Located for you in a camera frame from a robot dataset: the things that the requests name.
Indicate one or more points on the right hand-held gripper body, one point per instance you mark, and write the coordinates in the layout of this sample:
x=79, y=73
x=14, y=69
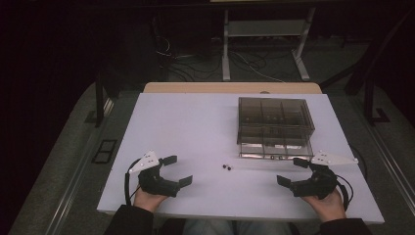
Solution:
x=318, y=182

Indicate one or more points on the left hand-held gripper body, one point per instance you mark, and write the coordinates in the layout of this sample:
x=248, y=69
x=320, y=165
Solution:
x=155, y=182

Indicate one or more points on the person's left hand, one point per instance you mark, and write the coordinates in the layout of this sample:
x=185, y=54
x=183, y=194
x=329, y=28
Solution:
x=148, y=199

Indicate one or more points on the person's right hand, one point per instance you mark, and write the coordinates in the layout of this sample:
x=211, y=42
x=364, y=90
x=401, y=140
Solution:
x=329, y=205

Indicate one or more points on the transparent compartment drawer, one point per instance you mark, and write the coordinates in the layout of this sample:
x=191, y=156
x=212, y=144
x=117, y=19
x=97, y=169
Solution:
x=275, y=150

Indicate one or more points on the transparent drawer organizer box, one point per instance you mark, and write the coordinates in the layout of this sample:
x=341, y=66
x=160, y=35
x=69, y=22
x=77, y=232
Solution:
x=274, y=117

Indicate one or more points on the black floor socket cover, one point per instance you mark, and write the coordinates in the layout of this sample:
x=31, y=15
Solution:
x=104, y=151

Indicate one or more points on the person's legs in jeans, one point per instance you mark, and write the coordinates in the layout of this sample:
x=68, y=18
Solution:
x=235, y=227

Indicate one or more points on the wooden table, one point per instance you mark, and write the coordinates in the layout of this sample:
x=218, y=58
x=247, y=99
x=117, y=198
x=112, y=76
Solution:
x=212, y=87

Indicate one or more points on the black metal stand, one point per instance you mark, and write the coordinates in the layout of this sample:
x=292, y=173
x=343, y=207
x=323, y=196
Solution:
x=370, y=101

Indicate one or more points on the white metal desk frame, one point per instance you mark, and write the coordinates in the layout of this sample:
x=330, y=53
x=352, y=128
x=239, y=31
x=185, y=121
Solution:
x=267, y=28

